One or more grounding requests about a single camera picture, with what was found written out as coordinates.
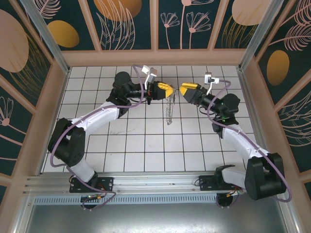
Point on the dark panel orange oval feather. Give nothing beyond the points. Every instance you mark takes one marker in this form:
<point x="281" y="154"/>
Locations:
<point x="286" y="48"/>

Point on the dark panel single flower outline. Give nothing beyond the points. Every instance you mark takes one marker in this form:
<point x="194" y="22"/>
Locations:
<point x="9" y="126"/>

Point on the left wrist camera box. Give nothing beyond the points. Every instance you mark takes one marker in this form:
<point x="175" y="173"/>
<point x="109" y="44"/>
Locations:
<point x="151" y="74"/>

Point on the dark panel pink circle gold leaves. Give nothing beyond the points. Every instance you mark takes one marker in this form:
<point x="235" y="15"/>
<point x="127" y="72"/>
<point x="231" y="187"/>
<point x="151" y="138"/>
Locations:
<point x="243" y="14"/>

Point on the aluminium side rail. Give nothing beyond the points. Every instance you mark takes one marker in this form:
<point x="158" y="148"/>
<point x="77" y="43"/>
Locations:
<point x="249" y="97"/>

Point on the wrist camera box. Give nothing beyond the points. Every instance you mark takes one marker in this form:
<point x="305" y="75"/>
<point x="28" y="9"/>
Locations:
<point x="151" y="74"/>
<point x="209" y="78"/>

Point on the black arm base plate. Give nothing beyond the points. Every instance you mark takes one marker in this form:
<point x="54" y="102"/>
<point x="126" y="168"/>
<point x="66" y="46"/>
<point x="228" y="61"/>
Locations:
<point x="206" y="183"/>
<point x="107" y="184"/>

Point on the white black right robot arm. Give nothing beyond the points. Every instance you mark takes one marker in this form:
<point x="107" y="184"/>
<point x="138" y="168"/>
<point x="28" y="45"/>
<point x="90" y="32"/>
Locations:
<point x="238" y="140"/>

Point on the dark panel with pink flowers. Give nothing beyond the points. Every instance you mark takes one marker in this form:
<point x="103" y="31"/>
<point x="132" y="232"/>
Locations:
<point x="184" y="24"/>

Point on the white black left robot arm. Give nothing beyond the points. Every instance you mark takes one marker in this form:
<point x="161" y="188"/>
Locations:
<point x="97" y="119"/>

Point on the aluminium corner post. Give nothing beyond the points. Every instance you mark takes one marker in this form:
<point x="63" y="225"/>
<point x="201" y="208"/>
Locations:
<point x="262" y="34"/>
<point x="43" y="31"/>

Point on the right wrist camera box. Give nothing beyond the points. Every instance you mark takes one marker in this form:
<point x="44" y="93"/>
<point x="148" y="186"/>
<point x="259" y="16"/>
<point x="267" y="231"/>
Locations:
<point x="209" y="78"/>

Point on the dark panel large pink disc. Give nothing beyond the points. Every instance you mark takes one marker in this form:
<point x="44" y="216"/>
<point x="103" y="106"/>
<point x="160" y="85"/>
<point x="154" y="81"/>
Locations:
<point x="14" y="48"/>

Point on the grey metal sheet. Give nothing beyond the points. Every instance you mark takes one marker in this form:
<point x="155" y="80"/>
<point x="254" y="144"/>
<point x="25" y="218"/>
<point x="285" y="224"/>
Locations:
<point x="155" y="218"/>

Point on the dark panel with yellow oval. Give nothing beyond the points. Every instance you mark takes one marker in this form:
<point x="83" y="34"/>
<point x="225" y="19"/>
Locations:
<point x="63" y="34"/>

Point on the dark panel with leaf outlines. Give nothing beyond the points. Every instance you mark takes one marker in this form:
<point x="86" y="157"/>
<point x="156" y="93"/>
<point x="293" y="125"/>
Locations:
<point x="298" y="131"/>

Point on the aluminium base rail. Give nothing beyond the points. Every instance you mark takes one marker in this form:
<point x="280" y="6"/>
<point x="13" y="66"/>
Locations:
<point x="155" y="182"/>

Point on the dark panel orange circle leaves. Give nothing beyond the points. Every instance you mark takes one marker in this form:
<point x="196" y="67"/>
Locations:
<point x="116" y="24"/>

